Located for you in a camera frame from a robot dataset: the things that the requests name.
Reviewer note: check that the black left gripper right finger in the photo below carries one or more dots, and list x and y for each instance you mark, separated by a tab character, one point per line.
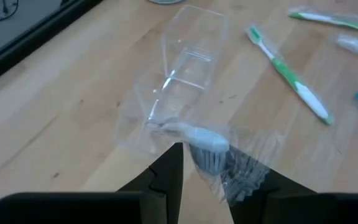
291	205

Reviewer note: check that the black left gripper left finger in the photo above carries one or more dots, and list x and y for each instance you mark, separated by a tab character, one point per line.
154	199

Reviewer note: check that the green white toothbrush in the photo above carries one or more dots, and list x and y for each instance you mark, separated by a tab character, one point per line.
283	70
322	18

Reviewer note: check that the orange white toothbrush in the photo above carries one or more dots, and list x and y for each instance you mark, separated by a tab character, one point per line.
357	46

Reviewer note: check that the clear plastic toothbrush holder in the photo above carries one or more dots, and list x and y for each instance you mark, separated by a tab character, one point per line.
188	62

